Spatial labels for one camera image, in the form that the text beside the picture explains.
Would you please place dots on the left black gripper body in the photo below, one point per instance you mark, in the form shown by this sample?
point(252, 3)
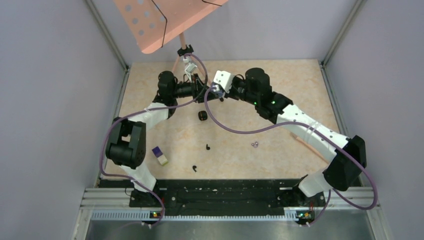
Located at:
point(190, 89)

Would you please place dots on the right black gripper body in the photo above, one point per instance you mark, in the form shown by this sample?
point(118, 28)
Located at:
point(238, 90)

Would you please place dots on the purple earbud charging case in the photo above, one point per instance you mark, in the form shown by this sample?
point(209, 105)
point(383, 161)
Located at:
point(217, 90)

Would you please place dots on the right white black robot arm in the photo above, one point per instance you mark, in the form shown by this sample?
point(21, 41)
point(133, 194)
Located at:
point(346, 156)

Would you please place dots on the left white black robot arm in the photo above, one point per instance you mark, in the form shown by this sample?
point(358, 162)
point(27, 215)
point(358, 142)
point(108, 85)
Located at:
point(126, 145)

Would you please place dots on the black earbud charging case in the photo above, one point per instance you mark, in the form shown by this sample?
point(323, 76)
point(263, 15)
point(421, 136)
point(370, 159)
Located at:
point(202, 115)

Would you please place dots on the purple white small box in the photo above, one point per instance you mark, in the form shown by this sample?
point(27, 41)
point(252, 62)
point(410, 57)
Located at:
point(160, 156)

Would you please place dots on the pink music stand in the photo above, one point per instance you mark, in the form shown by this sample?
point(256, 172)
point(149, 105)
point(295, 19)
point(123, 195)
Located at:
point(154, 23)

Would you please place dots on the wooden toy microphone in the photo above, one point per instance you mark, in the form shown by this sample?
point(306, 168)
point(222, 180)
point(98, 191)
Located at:
point(310, 147)

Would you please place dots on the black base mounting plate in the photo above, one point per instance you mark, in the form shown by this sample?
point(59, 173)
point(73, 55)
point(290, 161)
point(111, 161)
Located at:
point(225, 197)

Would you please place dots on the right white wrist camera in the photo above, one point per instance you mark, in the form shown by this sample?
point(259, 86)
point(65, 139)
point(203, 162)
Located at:
point(224, 79)

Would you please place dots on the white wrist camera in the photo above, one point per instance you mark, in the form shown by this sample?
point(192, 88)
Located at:
point(189, 67)
point(224, 79)

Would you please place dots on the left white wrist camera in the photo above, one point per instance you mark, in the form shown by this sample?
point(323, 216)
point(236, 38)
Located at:
point(189, 67)

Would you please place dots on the aluminium frame rail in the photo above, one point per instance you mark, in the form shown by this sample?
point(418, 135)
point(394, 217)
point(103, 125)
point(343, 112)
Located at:
point(113, 204)

